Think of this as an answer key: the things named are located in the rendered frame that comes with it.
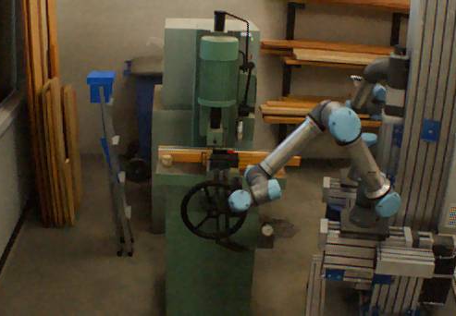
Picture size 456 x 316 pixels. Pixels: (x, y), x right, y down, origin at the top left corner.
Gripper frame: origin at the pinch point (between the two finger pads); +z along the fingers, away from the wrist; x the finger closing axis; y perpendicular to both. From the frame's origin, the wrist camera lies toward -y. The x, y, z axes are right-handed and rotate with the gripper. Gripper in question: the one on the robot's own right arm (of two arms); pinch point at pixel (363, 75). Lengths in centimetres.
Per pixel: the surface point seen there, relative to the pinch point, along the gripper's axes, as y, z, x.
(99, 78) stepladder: -13, 3, -153
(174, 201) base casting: 33, -74, -114
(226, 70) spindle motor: -25, -66, -84
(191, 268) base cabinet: 70, -75, -110
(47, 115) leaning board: 16, 40, -198
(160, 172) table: 18, -73, -118
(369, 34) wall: 10, 178, 63
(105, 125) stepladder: 15, 0, -153
